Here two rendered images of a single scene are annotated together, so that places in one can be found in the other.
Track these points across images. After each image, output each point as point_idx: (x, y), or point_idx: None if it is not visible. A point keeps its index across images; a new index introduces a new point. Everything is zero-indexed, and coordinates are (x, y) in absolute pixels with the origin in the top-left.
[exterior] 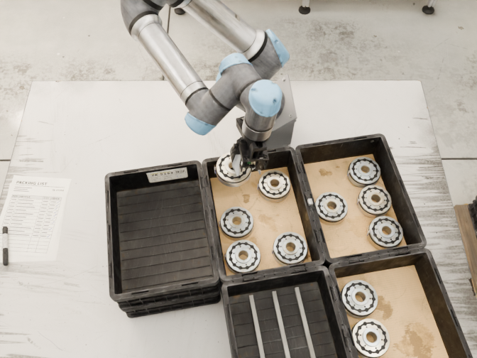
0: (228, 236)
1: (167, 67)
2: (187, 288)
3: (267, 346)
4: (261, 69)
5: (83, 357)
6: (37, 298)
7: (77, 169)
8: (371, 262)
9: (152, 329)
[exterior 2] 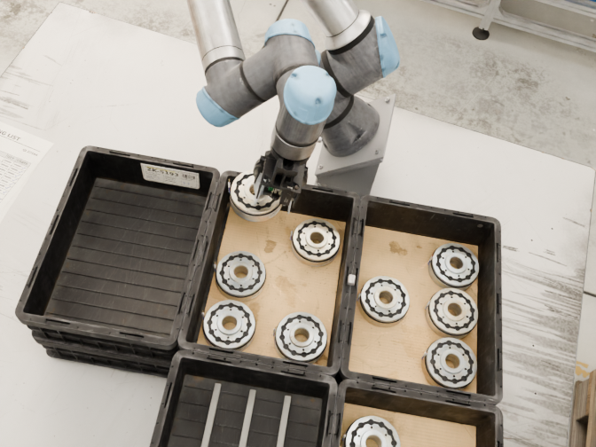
0: (221, 290)
1: (198, 13)
2: (125, 340)
3: None
4: (350, 69)
5: None
6: None
7: (66, 133)
8: (406, 398)
9: (73, 384)
